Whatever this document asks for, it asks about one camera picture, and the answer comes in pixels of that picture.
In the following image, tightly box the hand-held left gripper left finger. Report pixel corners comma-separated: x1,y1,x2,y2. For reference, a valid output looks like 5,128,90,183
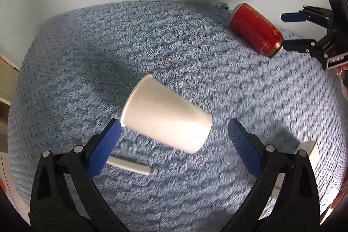
29,118,128,232

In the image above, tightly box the white paper stick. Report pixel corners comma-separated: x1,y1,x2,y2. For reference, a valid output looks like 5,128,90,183
107,156,154,176

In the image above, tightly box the blue textured blanket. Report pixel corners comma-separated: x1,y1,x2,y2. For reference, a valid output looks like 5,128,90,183
8,1,348,232

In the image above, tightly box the white paper cup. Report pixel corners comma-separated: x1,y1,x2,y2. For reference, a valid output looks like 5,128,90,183
120,74,213,154

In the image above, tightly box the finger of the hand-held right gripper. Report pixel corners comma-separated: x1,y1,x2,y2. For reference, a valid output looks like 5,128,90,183
281,5,333,28
283,33,336,58

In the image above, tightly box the beige cabinet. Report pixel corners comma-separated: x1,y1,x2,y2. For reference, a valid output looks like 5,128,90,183
0,55,19,118

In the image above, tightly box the red drink can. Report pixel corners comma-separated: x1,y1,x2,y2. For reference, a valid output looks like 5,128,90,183
230,3,284,59

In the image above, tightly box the person's right hand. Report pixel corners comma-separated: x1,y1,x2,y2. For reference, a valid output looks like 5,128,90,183
336,63,348,99

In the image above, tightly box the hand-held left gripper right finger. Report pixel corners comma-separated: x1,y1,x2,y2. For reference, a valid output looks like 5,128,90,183
228,118,320,232

